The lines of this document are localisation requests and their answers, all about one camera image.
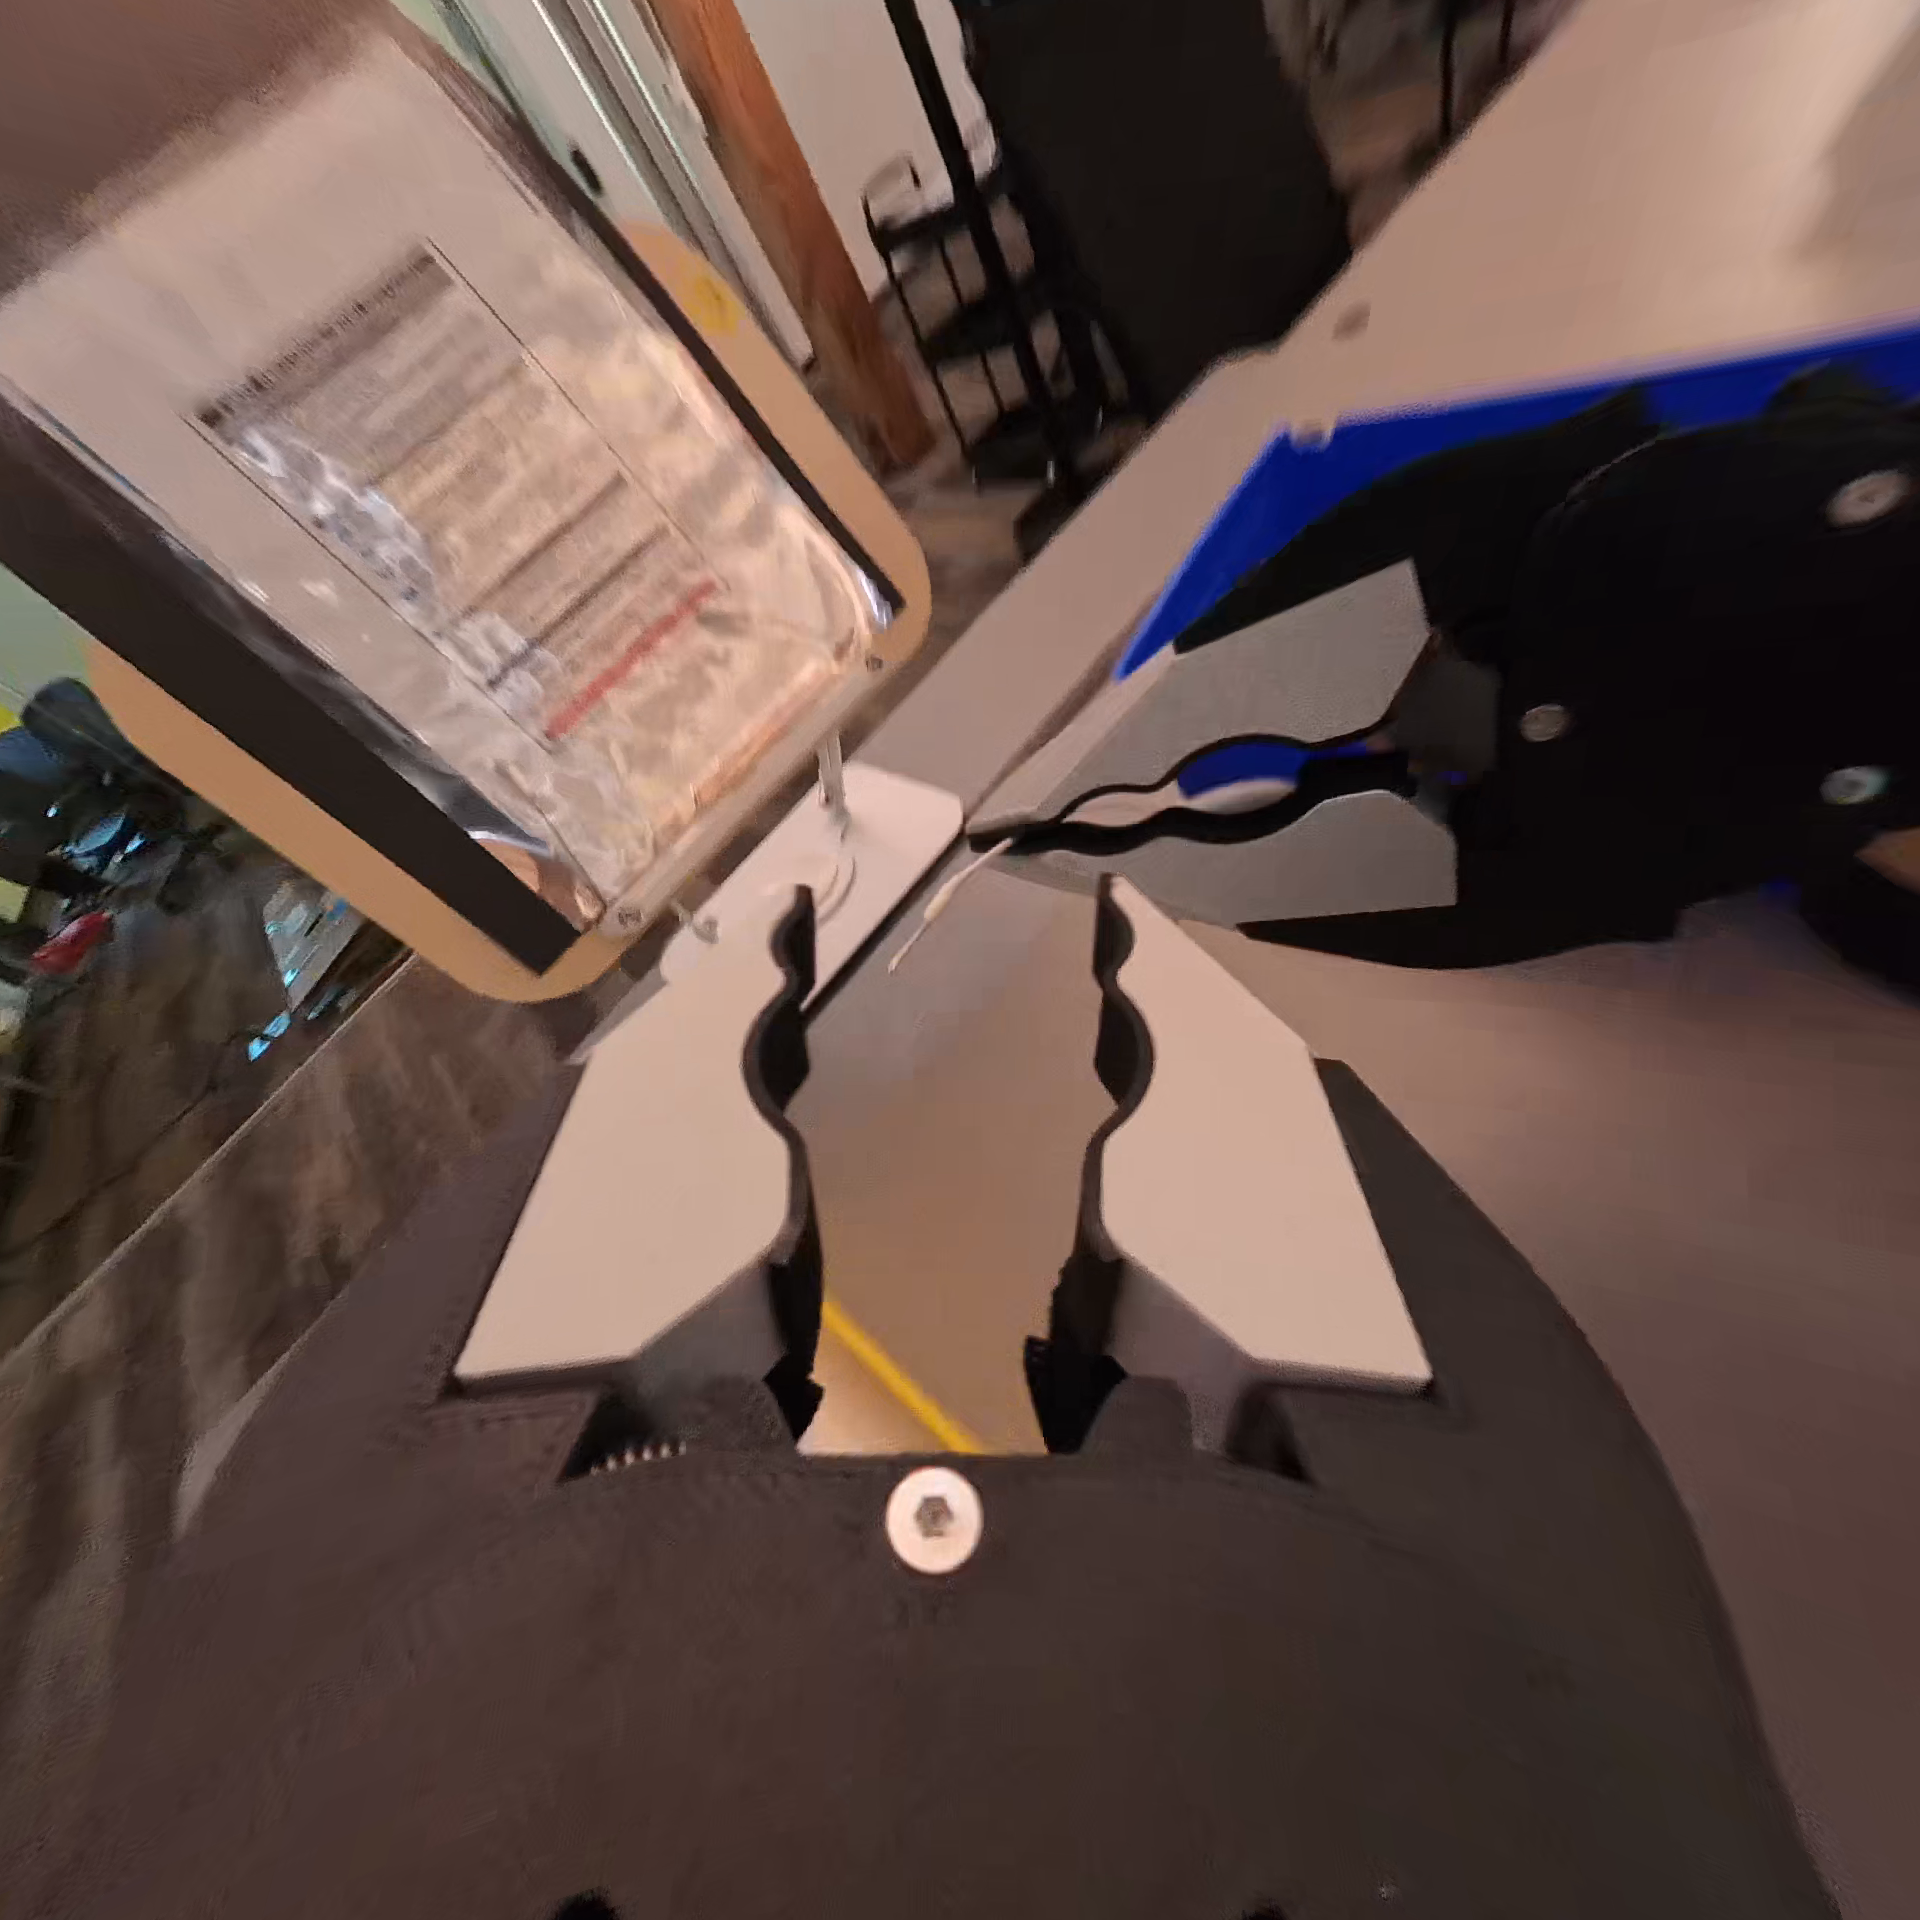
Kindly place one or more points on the large blue plastic bin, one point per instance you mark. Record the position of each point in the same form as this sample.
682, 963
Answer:
1319, 481

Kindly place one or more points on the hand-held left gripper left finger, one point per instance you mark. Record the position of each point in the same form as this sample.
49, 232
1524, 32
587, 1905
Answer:
628, 1201

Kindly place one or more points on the black metal frame chair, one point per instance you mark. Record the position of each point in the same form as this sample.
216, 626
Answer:
1036, 434

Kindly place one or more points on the wooden support post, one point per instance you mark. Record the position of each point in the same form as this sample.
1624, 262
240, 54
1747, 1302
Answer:
780, 210

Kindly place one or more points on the instruction sign on white stand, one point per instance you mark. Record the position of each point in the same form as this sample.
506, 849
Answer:
450, 494

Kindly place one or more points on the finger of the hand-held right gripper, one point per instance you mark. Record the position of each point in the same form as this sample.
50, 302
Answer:
1289, 675
1306, 863

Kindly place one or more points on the black floor lamp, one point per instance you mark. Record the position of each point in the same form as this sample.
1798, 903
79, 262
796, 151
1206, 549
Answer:
960, 189

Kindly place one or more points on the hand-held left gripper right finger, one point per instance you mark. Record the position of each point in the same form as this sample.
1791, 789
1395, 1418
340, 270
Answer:
1276, 1215

